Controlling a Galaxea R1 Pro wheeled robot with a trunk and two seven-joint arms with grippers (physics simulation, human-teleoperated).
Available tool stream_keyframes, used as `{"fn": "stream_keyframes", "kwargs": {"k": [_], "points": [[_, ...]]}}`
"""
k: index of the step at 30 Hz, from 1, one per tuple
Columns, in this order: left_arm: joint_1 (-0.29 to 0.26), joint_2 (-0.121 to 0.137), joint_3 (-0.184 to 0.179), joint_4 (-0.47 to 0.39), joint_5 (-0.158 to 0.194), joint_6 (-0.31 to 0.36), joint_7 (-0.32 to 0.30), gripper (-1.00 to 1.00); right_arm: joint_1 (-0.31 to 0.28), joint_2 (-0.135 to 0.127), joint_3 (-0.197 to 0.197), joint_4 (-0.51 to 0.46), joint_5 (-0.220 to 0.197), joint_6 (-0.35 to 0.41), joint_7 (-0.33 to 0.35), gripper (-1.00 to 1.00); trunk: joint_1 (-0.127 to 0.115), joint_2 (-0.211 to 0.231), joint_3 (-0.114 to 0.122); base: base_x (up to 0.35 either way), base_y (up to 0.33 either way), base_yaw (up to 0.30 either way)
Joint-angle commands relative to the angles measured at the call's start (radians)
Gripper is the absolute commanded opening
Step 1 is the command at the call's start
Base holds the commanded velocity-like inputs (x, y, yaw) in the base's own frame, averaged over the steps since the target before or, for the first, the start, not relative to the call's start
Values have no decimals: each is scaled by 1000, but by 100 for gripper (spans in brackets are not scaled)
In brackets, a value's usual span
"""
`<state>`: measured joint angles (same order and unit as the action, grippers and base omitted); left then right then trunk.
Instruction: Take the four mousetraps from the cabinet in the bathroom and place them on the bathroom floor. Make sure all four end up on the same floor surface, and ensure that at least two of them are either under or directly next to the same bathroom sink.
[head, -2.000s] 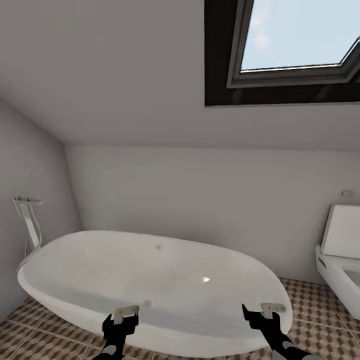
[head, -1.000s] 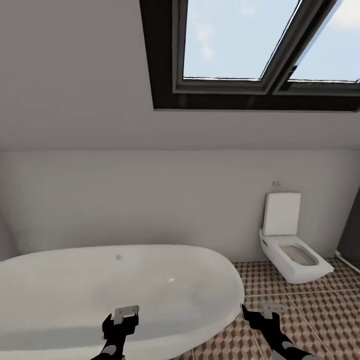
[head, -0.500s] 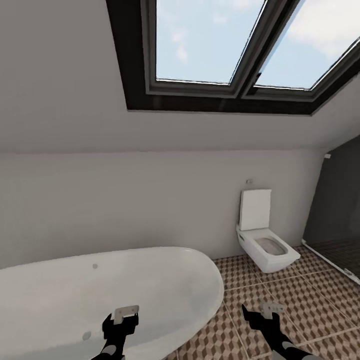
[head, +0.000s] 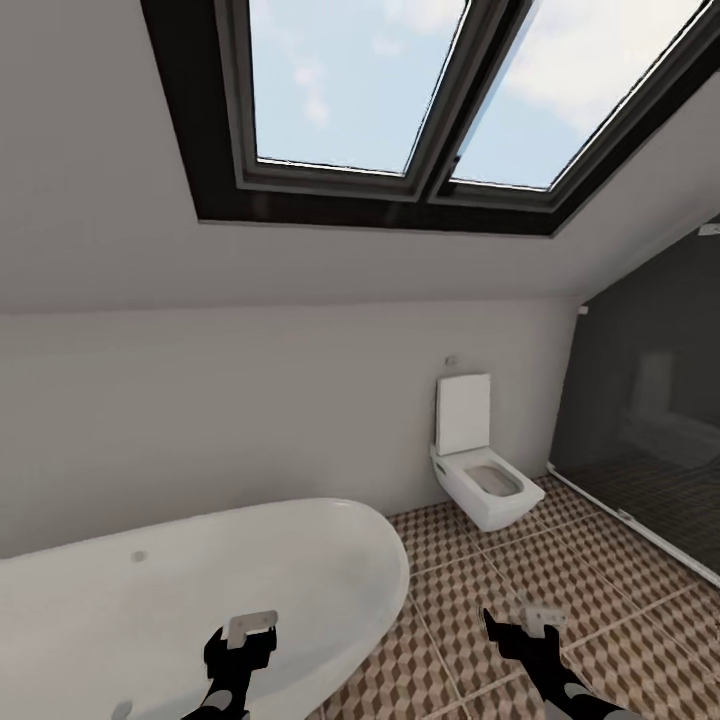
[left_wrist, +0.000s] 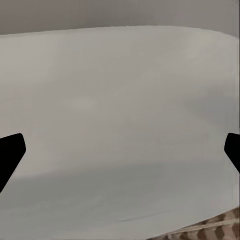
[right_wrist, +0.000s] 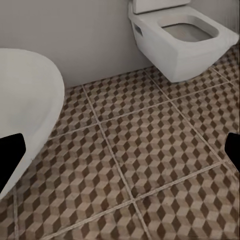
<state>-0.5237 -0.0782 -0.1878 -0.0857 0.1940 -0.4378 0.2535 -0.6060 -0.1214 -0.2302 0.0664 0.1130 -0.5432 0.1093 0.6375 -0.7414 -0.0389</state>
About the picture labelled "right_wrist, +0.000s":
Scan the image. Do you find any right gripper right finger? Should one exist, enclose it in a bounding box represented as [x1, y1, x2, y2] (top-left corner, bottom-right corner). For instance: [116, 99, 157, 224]
[224, 132, 240, 172]

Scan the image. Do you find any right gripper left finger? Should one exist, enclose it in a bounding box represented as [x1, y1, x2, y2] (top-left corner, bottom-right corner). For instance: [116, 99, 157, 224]
[0, 133, 26, 194]

